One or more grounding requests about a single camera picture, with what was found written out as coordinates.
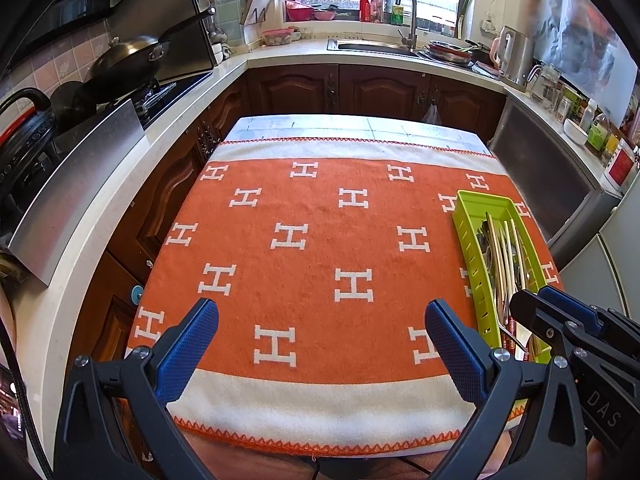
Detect orange printed blanket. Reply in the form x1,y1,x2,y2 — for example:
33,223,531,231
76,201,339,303
125,140,566,453

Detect green plastic utensil tray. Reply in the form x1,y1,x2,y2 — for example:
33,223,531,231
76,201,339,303
452,190,551,363

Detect steel faucet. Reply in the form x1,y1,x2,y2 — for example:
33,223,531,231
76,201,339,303
396,0,420,52

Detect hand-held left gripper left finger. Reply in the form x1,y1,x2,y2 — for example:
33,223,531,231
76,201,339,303
52,298,220,480

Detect black cooker with red trim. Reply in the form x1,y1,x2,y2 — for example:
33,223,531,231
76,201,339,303
0,87,57,216

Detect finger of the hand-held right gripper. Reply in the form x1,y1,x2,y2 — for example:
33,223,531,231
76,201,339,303
539,286,640,361
511,289,581,361

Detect glass pitcher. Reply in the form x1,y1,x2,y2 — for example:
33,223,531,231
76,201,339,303
529,62,562,110

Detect dark wok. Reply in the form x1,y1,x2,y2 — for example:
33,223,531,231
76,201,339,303
91,35,172,88

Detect stack of dishes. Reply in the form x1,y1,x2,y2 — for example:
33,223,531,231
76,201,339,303
424,40,476,64

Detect pink basin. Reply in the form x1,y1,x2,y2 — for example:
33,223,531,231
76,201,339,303
285,0,317,22

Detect grey steel cabinet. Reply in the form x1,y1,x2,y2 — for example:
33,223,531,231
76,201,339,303
487,97,623,271

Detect white bowl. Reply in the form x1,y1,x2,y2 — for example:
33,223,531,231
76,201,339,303
563,118,589,147

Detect clear plastic sheet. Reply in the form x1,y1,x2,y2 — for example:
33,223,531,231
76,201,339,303
532,0,632,128

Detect white plastic bottle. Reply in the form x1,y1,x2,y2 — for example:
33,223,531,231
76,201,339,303
579,98,599,132

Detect steel electric kettle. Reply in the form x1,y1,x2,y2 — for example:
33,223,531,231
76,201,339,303
491,25,536,87

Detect wooden cutting board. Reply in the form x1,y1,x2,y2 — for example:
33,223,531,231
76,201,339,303
239,0,277,27

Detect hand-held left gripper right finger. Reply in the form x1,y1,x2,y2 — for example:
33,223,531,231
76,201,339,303
425,299,586,480

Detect white refrigerator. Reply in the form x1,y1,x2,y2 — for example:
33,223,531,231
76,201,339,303
560,175,640,321

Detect white kitchen countertop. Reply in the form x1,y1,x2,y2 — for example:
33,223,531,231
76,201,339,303
15,35,626,466

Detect white container red label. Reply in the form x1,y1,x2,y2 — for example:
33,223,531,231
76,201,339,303
604,139,640,188

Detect black frying pan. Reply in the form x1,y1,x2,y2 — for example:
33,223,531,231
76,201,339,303
50,80,98,131

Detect white plastic bag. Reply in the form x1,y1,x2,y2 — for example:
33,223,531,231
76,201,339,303
421,101,446,126

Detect dark wooden kitchen cabinets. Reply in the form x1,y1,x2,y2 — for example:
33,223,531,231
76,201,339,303
65,62,507,376

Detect steel splash guard panel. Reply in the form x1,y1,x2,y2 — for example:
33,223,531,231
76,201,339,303
9,99,147,288

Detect black gas stove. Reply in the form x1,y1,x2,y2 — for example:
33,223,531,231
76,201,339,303
132,71,215,128

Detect steel sink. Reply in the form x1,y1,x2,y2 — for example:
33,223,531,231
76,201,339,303
326,37,423,57

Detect glass jar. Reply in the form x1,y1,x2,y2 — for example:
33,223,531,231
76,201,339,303
554,85,576,122

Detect green label jar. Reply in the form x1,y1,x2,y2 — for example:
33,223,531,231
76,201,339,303
586,112,612,153

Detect pale checked table cover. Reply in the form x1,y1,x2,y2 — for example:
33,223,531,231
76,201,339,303
222,114,493,157

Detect pink lidded container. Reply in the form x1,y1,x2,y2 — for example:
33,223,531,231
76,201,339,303
261,28,296,47

